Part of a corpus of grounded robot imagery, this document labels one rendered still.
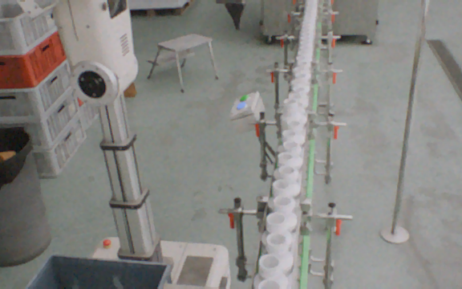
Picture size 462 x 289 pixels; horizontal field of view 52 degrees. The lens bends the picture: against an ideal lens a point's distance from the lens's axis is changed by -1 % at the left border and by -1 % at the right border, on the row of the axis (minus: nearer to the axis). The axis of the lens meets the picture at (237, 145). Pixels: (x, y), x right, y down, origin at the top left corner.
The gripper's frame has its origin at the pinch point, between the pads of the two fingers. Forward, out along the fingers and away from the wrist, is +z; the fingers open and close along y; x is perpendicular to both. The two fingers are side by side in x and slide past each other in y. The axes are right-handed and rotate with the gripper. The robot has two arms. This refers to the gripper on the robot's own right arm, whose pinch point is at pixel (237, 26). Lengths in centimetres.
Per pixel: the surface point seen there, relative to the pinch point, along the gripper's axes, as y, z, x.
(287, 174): 14.3, 24.0, -32.3
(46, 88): -159, 78, 152
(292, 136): 14.2, 25.4, -11.7
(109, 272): -29, 49, -40
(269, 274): 13, 25, -61
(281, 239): 14, 25, -52
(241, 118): -2.6, 31.2, 10.4
